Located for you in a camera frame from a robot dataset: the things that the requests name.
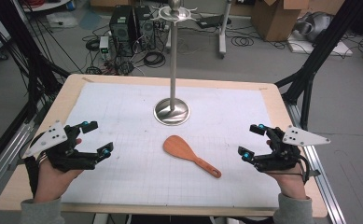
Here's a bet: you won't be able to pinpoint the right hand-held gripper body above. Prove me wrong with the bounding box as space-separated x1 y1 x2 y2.
253 124 332 174

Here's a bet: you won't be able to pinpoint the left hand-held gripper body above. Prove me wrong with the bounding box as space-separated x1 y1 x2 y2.
22 120 99 174

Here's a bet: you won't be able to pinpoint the wooden rice spatula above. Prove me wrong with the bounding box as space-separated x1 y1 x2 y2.
162 134 223 179

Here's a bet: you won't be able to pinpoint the steel utensil stand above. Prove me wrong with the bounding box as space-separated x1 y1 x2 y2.
150 0 199 127

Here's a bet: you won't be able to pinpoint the person's right hand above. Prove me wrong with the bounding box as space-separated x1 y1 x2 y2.
264 139 310 201

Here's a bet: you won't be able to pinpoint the person's left hand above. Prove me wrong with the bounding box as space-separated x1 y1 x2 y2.
34 138 84 203

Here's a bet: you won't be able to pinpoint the white grid mat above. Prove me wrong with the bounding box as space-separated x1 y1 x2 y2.
61 82 281 209

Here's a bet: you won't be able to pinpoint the white box with green light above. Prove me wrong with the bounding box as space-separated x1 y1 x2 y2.
98 35 110 61

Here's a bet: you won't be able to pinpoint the white metal stand leg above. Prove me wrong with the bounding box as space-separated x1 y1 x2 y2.
217 0 233 60

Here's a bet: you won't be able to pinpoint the white foam board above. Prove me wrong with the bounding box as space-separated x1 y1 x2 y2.
286 33 355 58

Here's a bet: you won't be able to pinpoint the black computer tower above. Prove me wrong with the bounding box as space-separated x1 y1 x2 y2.
108 4 137 58

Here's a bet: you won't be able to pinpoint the large open cardboard box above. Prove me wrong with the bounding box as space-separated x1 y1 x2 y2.
251 0 346 43

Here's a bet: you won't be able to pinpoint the grey-fronted computer tower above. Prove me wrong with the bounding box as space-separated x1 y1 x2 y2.
133 5 157 51

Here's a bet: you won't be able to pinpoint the grey bag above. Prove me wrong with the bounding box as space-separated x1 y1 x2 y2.
293 11 334 43

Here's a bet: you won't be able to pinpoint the flat black device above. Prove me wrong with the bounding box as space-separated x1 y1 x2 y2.
197 14 233 30

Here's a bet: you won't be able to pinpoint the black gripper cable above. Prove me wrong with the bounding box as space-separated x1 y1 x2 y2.
295 154 312 185

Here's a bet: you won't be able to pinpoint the black wrist strap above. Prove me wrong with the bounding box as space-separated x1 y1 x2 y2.
23 154 41 198

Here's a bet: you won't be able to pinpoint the aluminium rail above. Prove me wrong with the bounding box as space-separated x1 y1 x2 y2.
0 119 37 204
286 102 347 224

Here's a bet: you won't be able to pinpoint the black frame struts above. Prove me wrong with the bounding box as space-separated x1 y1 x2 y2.
0 0 72 175
274 0 363 136

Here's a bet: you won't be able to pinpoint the thin coiled black cable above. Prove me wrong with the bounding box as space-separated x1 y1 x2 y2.
230 35 256 48

